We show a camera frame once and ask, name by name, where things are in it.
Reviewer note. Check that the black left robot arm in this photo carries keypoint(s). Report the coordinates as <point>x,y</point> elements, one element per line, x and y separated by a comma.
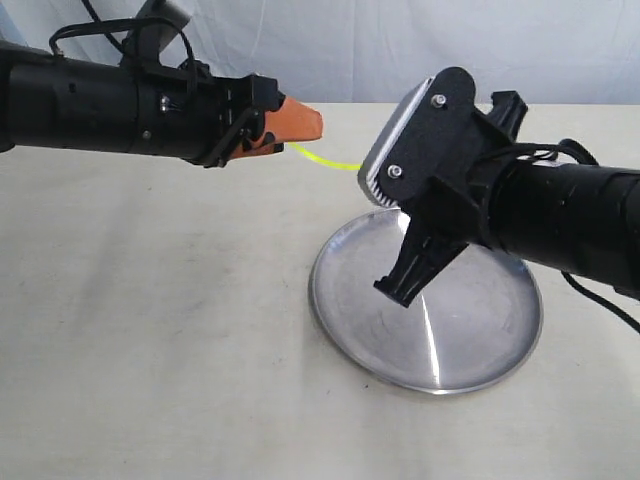
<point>54,102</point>

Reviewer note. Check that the round metal plate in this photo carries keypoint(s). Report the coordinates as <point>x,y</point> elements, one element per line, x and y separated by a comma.
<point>471,327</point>

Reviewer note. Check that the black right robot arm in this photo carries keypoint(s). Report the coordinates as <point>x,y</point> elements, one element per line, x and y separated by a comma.
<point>577,217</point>

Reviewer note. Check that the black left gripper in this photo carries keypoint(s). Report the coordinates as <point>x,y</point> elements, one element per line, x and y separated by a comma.
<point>190,114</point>

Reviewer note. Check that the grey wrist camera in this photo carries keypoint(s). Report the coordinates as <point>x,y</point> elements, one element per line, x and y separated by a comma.
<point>433,126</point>
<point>143,49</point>

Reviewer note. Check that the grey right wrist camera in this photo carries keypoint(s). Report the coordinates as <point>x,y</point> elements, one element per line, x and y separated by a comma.
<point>433,126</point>

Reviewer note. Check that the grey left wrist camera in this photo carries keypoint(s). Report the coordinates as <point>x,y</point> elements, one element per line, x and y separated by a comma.
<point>143,49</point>

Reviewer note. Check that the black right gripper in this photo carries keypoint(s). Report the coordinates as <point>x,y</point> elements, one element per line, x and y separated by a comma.
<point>453,211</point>

